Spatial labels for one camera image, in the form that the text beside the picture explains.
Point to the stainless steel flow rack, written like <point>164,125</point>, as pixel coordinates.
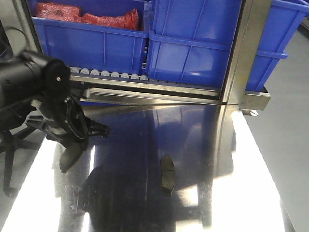
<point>119,91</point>

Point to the blue plastic bin right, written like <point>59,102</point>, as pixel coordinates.
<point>191,40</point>

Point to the red bubble wrap bags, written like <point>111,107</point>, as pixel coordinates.
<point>69,13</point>

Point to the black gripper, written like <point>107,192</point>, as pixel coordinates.
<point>65,122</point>

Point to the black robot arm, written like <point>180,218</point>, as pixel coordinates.
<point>44,83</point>

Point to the blue bin with red bags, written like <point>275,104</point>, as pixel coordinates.
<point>92,46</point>

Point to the brake pad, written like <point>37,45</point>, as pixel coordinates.
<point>168,175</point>
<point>70,156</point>

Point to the black mesh office chair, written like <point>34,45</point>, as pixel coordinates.
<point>13,110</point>

